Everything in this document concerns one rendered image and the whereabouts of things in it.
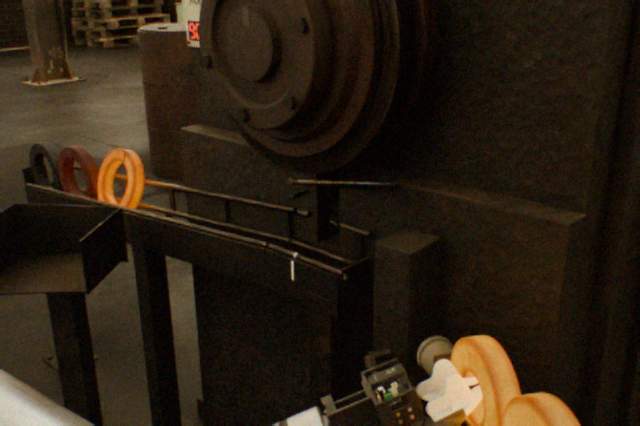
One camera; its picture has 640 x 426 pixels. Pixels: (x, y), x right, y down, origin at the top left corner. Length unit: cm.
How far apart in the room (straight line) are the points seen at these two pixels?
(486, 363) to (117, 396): 153
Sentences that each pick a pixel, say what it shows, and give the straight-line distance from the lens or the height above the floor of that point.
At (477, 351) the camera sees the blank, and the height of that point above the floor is 78.
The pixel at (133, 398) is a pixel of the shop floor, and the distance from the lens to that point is 221.
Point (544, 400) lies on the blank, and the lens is 79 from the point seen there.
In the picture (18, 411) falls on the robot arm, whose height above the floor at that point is 81.
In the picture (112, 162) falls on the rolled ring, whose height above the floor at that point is 74.
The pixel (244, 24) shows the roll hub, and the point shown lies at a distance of 113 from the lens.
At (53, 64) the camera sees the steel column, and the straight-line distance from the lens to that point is 822.
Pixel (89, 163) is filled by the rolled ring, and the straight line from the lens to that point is 196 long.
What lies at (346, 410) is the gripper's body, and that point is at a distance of 87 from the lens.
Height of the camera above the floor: 124
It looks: 20 degrees down
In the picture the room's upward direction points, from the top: 1 degrees counter-clockwise
